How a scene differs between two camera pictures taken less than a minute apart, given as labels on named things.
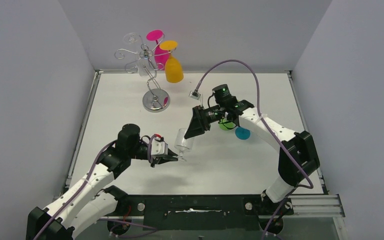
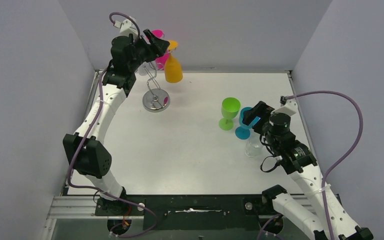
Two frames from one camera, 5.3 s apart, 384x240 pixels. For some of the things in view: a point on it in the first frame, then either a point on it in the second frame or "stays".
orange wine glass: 174,71 stays
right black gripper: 199,117 → 261,114
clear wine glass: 183,144 → 254,143
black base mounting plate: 194,212 stays
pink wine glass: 160,54 stays
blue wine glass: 242,133 stays
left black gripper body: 158,158 → 153,43
